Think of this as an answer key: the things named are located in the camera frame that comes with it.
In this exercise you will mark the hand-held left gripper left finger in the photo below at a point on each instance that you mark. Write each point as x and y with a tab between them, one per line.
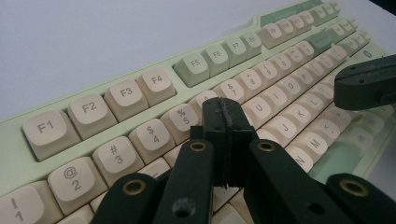
214	115

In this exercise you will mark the green and cream keyboard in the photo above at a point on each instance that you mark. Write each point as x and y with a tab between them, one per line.
124	93

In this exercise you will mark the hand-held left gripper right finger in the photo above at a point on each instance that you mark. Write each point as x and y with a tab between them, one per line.
238	124

